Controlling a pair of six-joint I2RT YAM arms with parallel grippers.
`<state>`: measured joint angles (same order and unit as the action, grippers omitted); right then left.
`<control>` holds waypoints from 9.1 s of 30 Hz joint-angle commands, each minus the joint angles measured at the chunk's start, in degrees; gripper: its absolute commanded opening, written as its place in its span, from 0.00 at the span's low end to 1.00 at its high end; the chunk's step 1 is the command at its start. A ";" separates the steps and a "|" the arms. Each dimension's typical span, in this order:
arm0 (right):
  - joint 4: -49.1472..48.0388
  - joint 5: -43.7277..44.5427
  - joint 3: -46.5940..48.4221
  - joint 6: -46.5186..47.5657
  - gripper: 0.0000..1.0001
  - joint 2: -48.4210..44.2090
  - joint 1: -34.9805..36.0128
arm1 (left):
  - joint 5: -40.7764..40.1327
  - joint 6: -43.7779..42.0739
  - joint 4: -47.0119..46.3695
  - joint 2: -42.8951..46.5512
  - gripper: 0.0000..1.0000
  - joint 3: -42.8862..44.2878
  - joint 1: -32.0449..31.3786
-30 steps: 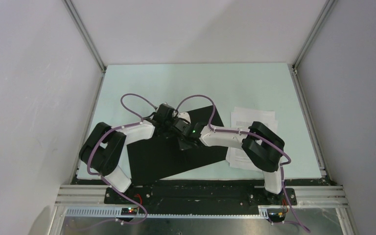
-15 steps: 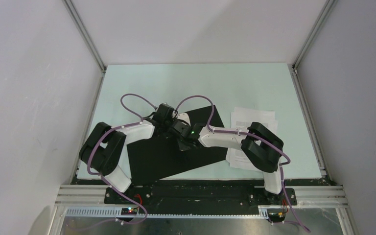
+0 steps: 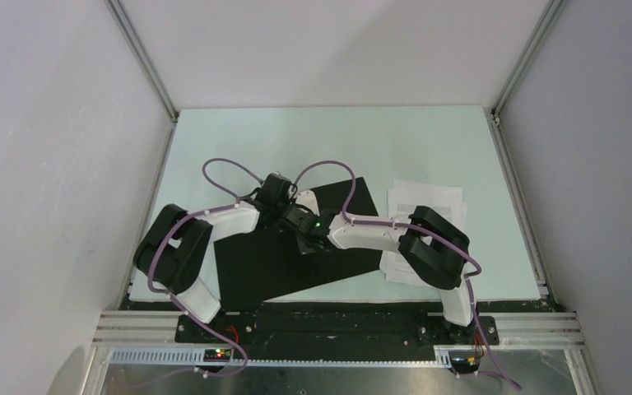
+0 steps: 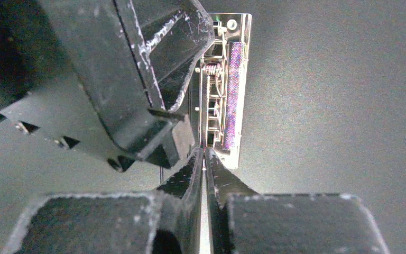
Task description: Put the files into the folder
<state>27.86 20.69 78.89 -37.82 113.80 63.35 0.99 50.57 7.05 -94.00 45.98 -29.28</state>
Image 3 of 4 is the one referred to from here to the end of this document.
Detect right aluminium frame post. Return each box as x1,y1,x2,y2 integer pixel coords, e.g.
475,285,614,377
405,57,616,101
490,0,567,125

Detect left controller board with LEDs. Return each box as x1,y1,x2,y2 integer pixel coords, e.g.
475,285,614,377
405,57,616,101
202,348,233,363

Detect aluminium frame post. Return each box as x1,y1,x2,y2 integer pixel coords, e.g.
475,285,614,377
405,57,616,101
490,0,567,125
105,0,179,123

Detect red and black folder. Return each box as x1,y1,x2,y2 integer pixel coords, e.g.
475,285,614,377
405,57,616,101
213,176,383,313

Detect left aluminium frame post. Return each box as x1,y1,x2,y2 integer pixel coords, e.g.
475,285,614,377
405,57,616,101
105,0,179,123

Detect right controller board with LEDs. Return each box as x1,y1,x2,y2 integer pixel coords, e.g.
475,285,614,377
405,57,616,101
449,356,481,375

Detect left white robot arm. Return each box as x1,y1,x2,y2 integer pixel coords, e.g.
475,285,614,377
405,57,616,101
132,173,296,343

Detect aluminium front rail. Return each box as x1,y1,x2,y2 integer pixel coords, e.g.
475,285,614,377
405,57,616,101
93,310,588,350

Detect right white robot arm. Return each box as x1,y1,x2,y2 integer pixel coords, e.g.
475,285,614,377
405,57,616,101
278,190,481,344

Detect controller board with leds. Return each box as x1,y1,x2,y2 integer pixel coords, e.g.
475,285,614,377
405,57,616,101
202,348,233,363
449,356,481,375

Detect printed white paper sheets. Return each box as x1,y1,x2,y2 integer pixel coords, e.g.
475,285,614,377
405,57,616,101
379,180,467,288

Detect white slotted cable duct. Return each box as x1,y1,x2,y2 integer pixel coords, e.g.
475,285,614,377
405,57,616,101
109,347,453,369

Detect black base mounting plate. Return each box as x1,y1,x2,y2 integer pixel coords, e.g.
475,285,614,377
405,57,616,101
174,302,480,362

